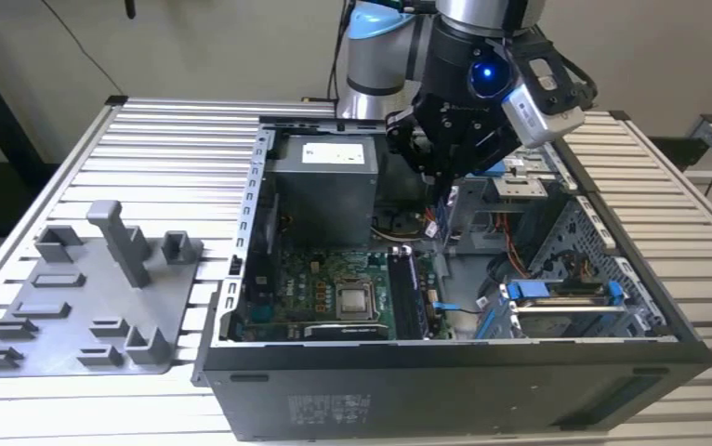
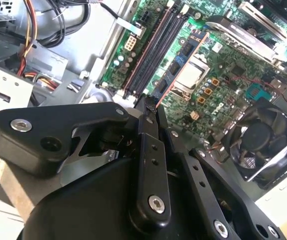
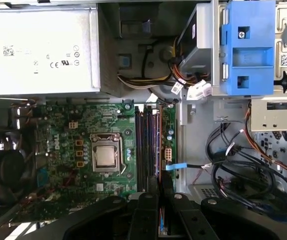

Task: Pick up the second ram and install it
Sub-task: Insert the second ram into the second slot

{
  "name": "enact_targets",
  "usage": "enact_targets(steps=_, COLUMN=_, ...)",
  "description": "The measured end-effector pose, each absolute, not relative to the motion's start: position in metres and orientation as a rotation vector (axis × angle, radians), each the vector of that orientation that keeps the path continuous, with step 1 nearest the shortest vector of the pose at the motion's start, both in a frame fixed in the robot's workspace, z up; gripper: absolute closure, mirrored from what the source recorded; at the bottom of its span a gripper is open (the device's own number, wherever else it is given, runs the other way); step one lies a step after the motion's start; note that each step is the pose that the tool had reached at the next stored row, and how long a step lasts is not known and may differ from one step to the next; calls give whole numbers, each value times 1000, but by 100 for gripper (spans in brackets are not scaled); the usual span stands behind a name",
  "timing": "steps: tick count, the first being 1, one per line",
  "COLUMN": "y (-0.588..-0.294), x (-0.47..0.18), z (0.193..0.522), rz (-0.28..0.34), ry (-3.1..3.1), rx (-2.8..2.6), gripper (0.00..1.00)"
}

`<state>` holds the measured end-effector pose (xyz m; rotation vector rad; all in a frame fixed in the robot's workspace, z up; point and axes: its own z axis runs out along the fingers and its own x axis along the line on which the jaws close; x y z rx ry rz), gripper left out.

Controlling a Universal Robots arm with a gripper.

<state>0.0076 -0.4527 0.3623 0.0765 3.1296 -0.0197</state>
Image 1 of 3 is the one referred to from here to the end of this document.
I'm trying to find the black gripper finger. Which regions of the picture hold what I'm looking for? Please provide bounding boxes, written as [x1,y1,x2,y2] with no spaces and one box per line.
[385,105,445,206]
[443,125,523,206]

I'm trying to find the black RAM stick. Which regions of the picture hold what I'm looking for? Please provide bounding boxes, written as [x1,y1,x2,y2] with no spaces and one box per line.
[390,248,417,339]
[413,253,427,339]

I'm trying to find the grey metal drive cage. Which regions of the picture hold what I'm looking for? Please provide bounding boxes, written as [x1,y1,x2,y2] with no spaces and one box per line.
[440,143,581,255]

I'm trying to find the grey power supply unit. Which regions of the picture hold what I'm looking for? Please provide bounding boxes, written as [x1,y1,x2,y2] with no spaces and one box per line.
[266,135,381,250]

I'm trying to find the black box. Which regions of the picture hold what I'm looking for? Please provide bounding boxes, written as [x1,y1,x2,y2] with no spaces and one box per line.
[648,137,711,168]

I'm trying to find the hard disk in blue carrier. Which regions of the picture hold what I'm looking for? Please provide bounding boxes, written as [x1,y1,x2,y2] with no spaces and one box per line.
[499,278,635,339]

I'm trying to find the CPU socket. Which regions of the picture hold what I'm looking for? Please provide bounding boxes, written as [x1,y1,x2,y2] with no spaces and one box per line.
[333,276,380,322]

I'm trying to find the green motherboard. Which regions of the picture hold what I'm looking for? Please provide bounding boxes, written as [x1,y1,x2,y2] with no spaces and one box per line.
[234,199,457,343]

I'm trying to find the silver CPU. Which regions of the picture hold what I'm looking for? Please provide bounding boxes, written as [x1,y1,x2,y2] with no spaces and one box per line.
[338,288,374,321]

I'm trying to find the black graphics card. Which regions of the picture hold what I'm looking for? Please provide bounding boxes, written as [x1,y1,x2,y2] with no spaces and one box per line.
[304,322,392,343]

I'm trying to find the black PC case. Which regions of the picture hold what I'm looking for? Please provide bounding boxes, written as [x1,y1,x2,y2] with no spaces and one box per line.
[189,113,712,442]

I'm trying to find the grey parts rack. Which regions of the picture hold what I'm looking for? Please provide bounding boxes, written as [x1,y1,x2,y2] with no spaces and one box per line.
[0,199,209,380]

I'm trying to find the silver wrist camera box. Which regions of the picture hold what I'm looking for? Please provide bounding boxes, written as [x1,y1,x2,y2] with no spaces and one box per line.
[500,55,588,150]

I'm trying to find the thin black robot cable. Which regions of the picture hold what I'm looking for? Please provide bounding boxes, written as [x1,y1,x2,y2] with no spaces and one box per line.
[300,0,357,104]

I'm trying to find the orange wire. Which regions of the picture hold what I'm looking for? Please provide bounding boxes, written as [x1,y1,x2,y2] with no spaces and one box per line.
[499,211,529,280]

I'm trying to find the power supply wire bundle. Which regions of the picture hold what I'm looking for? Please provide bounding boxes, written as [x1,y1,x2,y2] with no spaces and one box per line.
[372,211,439,242]

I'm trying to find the thin black wall cable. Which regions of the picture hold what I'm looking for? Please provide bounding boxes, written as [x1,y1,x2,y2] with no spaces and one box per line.
[39,0,129,98]

